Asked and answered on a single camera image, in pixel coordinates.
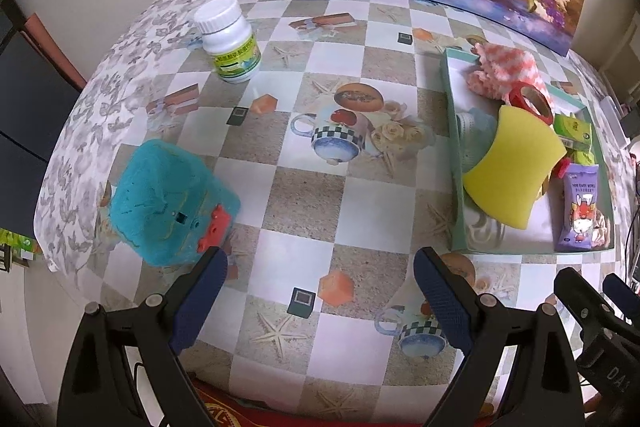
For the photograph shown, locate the purple baby wipes pack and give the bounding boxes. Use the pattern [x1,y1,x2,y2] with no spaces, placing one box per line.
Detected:
[555,164,599,251]

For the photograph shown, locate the yellow sponge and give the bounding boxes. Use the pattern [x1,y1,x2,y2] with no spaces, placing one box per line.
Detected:
[462,105,566,230]

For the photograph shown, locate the green tissue pack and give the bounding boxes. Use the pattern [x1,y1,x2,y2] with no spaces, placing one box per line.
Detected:
[553,114,592,153]

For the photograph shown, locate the light blue face mask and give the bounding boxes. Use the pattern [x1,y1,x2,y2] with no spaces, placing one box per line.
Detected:
[456,107,498,172]

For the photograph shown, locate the red tape roll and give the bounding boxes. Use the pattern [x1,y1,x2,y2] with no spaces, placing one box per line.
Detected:
[506,81,554,126]

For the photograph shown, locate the pink white zigzag cloth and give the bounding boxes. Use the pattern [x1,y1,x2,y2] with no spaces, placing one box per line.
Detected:
[466,42,552,109]

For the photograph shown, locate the lime green cloth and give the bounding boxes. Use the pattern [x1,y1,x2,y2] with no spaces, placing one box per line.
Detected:
[570,150,597,166]

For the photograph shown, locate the teal plastic box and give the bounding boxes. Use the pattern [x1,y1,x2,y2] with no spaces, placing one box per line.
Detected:
[110,140,241,267]

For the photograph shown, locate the dark cabinet red edge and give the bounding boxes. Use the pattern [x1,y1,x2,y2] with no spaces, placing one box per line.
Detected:
[0,13,85,236]

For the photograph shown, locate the checkered patterned tablecloth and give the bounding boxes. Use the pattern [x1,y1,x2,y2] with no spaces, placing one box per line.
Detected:
[34,0,600,424]

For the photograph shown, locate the white pill bottle green label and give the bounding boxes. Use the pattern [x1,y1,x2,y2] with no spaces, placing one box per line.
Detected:
[193,0,262,83]

